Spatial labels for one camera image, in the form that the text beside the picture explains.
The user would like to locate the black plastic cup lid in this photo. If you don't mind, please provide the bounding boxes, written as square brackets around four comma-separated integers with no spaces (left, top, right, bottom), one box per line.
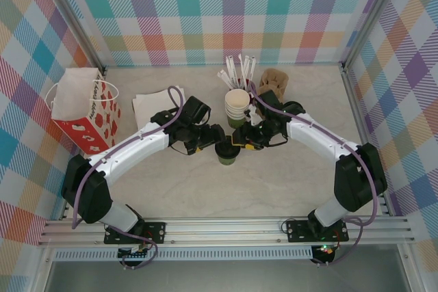
[213,141,241,162]

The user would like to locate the brown pulp cup carrier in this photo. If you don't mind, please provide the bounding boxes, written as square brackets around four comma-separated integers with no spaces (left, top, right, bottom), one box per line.
[260,68,289,98]

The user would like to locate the red white paper gift bag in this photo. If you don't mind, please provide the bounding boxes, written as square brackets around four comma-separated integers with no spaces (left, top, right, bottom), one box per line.
[45,67,123,155]

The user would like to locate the red straw holder cup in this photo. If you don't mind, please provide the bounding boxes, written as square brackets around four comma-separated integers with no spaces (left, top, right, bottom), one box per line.
[228,79,257,105]

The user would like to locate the white napkin stack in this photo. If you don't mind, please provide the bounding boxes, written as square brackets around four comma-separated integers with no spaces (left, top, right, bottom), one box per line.
[132,89,179,132]

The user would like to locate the printed paper wrapped straw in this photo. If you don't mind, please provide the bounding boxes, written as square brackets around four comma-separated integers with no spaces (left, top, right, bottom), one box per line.
[224,55,237,88]

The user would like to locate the small circuit board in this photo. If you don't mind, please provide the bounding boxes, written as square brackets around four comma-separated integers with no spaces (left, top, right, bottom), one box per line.
[313,243,337,258]
[118,245,152,261]

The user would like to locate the grey metal base panel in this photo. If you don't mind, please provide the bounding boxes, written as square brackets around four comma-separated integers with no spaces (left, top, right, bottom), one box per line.
[32,259,424,292]

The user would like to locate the thin black right gripper cable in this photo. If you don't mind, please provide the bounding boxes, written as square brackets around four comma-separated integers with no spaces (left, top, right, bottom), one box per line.
[263,131,289,146]

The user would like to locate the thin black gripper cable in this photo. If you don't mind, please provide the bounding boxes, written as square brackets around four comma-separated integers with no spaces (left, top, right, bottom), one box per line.
[169,144,191,157]
[263,131,289,146]

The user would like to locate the thin black left gripper cable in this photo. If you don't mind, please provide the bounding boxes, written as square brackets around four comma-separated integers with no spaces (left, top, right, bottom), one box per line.
[169,144,191,157]

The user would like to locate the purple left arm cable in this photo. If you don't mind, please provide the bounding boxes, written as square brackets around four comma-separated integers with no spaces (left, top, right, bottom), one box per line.
[71,86,188,271]

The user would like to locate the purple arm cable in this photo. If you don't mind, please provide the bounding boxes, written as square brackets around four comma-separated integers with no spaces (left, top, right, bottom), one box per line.
[71,86,188,271]
[248,81,377,267]

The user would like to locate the aluminium frame front rail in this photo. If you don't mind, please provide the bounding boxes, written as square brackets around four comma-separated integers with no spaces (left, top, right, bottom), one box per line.
[39,216,415,247]

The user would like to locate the white slotted cable duct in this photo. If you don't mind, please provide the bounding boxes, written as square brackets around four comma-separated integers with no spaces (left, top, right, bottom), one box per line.
[51,249,315,262]

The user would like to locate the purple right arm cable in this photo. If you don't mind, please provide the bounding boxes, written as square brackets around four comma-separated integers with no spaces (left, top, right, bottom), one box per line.
[248,81,377,267]

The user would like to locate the aluminium frame post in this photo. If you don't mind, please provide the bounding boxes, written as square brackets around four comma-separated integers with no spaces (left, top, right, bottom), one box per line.
[40,0,107,76]
[342,0,408,69]

